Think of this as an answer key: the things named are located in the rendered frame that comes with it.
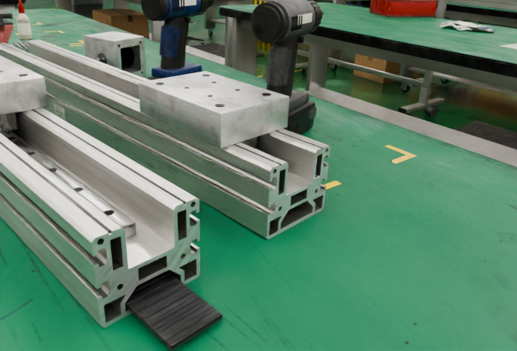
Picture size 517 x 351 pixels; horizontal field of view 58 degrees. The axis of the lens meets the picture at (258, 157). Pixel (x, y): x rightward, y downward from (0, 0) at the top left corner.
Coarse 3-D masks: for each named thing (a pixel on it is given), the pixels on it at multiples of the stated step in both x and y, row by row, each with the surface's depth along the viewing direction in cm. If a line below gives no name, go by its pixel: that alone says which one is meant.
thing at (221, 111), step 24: (144, 96) 59; (168, 96) 55; (192, 96) 54; (216, 96) 55; (240, 96) 55; (264, 96) 56; (288, 96) 56; (168, 120) 56; (192, 120) 53; (216, 120) 50; (240, 120) 51; (264, 120) 54; (216, 144) 51
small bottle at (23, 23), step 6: (18, 6) 144; (24, 12) 145; (18, 18) 144; (24, 18) 145; (18, 24) 145; (24, 24) 145; (18, 30) 146; (24, 30) 146; (30, 30) 147; (24, 36) 146; (30, 36) 148
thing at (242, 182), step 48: (0, 48) 94; (48, 48) 96; (48, 96) 83; (96, 96) 69; (144, 144) 65; (192, 144) 55; (240, 144) 52; (288, 144) 54; (192, 192) 58; (240, 192) 51; (288, 192) 50
